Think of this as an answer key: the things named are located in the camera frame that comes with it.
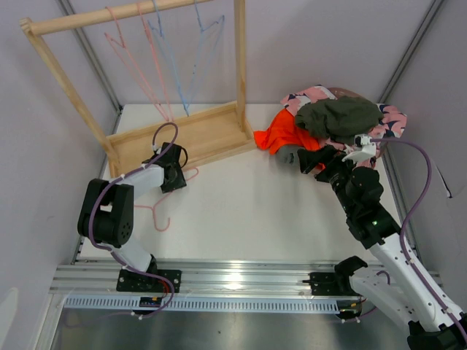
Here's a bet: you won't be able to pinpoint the blue wire hanger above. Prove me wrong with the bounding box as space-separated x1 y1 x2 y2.
147 0 190 117
183 1 225 116

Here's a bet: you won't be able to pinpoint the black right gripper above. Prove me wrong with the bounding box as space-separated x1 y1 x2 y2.
297 145 363 215

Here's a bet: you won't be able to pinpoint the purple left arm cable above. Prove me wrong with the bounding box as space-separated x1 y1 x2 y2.
87 122 176 322

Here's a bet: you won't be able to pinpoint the white slotted cable duct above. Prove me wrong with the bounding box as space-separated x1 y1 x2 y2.
63 295 339 314

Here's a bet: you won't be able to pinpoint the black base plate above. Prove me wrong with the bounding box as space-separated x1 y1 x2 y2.
116 269 182 293
302 272 359 297

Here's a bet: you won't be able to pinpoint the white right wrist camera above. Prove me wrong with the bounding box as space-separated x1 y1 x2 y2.
342 134 377 163

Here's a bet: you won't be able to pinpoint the aluminium mounting rail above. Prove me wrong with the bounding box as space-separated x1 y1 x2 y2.
49 258 336 299

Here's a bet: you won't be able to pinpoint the wooden clothes rack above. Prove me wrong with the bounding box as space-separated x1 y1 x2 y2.
20 1 254 176

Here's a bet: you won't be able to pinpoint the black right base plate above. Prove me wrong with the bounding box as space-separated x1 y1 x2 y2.
302 272 359 297

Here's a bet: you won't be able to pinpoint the pink translucent plastic basin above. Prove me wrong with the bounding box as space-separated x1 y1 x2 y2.
328 87 362 98

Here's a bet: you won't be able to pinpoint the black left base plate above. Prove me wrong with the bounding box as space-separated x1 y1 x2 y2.
116 269 182 293

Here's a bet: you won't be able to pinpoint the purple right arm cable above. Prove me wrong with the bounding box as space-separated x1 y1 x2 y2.
341 137 467 338

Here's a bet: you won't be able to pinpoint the grey shorts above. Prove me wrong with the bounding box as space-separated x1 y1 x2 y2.
275 144 302 166

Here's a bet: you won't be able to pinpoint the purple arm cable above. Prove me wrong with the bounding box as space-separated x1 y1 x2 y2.
87 122 176 322
341 137 467 338

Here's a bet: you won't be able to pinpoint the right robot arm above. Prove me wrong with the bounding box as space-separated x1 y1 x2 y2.
297 146 466 349

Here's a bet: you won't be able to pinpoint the pink patterned shorts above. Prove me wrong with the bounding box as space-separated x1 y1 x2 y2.
281 85 406 152

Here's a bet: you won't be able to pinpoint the dark olive shorts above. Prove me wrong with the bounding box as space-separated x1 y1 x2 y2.
295 96 383 145

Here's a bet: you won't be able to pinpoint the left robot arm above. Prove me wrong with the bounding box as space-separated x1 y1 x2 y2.
77 142 188 292

